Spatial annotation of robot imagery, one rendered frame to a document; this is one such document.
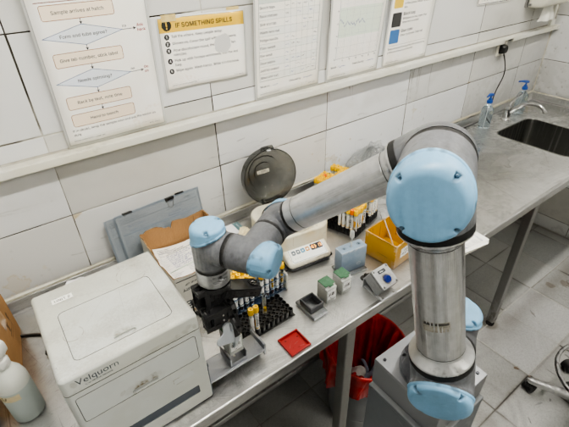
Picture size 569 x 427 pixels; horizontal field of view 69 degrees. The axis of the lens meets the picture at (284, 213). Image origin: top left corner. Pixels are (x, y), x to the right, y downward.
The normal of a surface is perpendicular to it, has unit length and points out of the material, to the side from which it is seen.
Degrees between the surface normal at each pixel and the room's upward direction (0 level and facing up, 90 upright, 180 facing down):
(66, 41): 95
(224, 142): 90
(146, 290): 0
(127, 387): 90
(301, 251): 25
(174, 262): 0
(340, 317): 0
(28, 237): 90
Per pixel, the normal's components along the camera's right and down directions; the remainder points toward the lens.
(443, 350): -0.22, 0.51
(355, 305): -0.02, -0.83
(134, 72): 0.63, 0.48
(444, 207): -0.40, 0.40
